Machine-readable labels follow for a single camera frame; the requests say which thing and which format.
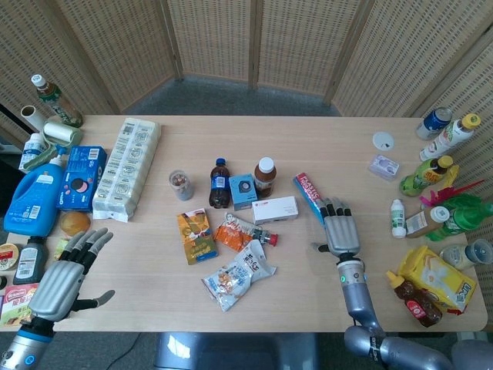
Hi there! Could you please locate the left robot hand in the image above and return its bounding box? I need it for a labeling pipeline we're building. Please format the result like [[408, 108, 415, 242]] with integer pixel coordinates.
[[27, 227, 116, 323]]

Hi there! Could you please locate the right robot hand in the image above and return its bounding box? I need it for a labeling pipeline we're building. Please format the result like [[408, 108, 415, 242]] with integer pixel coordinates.
[[310, 197, 362, 258]]

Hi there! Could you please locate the blue plastic food wrap box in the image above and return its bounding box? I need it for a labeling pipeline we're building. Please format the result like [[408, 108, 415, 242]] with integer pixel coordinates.
[[293, 172, 329, 227]]

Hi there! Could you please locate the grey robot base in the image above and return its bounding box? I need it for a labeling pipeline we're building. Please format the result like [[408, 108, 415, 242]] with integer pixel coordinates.
[[153, 331, 321, 370]]

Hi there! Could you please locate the white tissue multipack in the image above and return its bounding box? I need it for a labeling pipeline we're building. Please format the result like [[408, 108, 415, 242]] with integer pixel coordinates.
[[92, 117, 163, 223]]

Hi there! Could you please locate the small green yellow packet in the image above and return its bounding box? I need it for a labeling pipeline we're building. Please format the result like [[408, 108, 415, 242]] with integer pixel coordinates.
[[53, 238, 72, 264]]

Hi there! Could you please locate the dark sauce bottle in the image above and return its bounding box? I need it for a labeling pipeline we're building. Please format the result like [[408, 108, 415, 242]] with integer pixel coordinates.
[[12, 236, 50, 287]]

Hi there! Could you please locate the pink snack box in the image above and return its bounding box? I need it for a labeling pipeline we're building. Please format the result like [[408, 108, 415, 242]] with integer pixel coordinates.
[[0, 282, 40, 329]]

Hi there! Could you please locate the small white green bottle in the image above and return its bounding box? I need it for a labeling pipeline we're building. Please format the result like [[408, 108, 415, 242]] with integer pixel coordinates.
[[389, 198, 408, 240]]

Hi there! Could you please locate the round bread bun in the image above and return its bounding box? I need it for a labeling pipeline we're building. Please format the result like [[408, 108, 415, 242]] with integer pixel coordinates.
[[58, 210, 93, 236]]

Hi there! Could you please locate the white rectangular box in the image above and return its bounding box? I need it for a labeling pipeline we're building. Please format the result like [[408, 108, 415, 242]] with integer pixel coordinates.
[[251, 196, 300, 226]]

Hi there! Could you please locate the red emergency stop button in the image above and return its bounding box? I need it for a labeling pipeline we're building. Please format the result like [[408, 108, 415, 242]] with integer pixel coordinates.
[[250, 227, 280, 247]]

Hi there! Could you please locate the clear purple case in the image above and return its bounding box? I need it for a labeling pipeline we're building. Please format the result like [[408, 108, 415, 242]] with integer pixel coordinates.
[[367, 153, 401, 183]]

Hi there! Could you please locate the tan bottle white cap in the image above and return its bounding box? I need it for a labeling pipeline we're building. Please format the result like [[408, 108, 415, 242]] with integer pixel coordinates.
[[404, 205, 450, 241]]

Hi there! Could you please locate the white crumpled snack bag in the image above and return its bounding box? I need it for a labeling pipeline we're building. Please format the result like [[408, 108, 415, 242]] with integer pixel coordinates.
[[241, 239, 278, 283]]

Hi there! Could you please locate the blue detergent bottle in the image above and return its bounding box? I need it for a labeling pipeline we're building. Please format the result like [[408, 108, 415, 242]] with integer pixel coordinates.
[[2, 147, 65, 237]]

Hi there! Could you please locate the brown tea bottle white cap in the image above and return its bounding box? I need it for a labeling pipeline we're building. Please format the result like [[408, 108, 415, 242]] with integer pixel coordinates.
[[253, 156, 280, 200]]

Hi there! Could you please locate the honey squeeze bottle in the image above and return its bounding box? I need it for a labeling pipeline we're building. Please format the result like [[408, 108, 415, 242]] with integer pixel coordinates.
[[385, 270, 444, 329]]

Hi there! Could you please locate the green bottle yellow cap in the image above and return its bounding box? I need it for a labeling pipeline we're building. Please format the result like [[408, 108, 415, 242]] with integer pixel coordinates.
[[398, 154, 461, 198]]

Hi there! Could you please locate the white round disc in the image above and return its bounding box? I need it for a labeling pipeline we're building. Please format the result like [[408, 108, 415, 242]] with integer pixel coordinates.
[[372, 131, 396, 151]]

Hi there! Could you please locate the small light blue box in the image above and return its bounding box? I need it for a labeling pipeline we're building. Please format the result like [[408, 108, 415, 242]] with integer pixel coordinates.
[[228, 173, 259, 212]]

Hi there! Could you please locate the orange snack packet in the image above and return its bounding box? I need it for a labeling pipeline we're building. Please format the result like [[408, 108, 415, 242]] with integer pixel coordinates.
[[213, 213, 256, 253]]

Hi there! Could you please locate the pink feather toy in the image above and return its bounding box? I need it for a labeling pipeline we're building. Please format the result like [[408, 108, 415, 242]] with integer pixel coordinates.
[[419, 180, 487, 207]]

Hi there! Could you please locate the blue cookie box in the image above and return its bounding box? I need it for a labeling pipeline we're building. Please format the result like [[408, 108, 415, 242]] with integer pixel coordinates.
[[55, 145, 109, 214]]

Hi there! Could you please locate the white peanut snack bag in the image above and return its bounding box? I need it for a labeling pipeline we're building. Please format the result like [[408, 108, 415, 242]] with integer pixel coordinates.
[[200, 257, 256, 313]]

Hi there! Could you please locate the green soda bottle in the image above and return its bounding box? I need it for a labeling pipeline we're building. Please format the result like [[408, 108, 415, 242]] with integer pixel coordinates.
[[424, 192, 493, 242]]

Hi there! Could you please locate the clear jar grey lid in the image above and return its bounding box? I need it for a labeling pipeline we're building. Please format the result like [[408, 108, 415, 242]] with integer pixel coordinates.
[[438, 238, 493, 271]]

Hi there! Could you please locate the small cola bottle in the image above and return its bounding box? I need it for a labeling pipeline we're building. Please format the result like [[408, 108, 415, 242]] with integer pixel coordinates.
[[208, 157, 232, 210]]

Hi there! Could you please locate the small white blue bottle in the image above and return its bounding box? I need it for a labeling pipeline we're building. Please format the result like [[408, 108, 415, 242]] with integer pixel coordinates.
[[18, 132, 47, 171]]

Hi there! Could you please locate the white bottle yellow cap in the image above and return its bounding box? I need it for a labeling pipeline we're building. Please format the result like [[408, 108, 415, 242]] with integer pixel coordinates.
[[418, 113, 482, 163]]

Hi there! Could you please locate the blue drink can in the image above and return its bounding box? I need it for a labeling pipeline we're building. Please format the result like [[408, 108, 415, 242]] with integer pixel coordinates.
[[415, 106, 454, 141]]

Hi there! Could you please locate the green lint roller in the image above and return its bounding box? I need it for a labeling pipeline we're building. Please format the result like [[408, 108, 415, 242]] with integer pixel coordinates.
[[22, 119, 83, 173]]

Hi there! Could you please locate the clear snack jar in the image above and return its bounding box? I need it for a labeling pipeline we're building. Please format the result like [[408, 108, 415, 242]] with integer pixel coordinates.
[[168, 169, 195, 202]]

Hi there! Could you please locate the cardboard paper roll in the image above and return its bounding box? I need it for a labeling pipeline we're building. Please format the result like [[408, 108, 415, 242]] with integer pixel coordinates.
[[19, 105, 48, 134]]

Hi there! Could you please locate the green tea bottle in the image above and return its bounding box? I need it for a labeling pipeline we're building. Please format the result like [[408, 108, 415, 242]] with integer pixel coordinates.
[[30, 74, 85, 129]]

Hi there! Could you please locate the wicker folding screen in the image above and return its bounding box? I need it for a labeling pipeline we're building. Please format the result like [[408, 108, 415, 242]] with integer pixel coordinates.
[[0, 0, 493, 186]]

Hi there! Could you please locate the black floor cable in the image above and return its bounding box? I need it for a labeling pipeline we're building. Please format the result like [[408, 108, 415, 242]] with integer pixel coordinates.
[[115, 331, 144, 364]]

